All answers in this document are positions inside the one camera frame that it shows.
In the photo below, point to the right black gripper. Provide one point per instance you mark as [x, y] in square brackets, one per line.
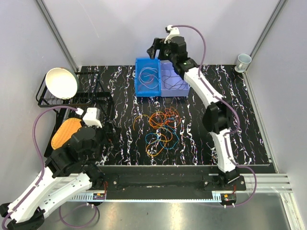
[158, 44]

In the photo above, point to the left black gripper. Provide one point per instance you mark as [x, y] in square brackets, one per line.
[110, 137]

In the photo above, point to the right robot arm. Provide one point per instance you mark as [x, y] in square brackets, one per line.
[218, 112]

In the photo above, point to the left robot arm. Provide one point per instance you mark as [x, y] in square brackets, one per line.
[70, 169]

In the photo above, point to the blue plastic bin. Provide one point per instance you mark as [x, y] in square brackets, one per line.
[147, 77]

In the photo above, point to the lavender plastic bin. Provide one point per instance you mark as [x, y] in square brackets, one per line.
[172, 85]

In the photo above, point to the orange perforated mat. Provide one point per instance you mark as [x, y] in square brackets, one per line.
[65, 132]

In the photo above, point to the white bowl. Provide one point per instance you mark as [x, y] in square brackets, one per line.
[62, 83]

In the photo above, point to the white ceramic mug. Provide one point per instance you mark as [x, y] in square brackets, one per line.
[242, 62]

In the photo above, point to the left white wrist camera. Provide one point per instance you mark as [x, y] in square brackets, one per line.
[90, 116]

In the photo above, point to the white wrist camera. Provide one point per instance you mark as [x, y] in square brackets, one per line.
[172, 31]
[90, 116]

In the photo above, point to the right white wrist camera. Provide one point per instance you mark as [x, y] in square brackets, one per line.
[172, 31]

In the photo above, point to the black wire dish rack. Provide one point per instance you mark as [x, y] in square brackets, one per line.
[91, 93]

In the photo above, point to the left aluminium frame post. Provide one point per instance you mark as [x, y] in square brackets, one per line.
[55, 32]

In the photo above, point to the aluminium frame post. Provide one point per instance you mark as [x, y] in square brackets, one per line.
[268, 26]
[55, 32]

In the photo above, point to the right aluminium frame post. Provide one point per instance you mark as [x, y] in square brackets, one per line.
[268, 26]

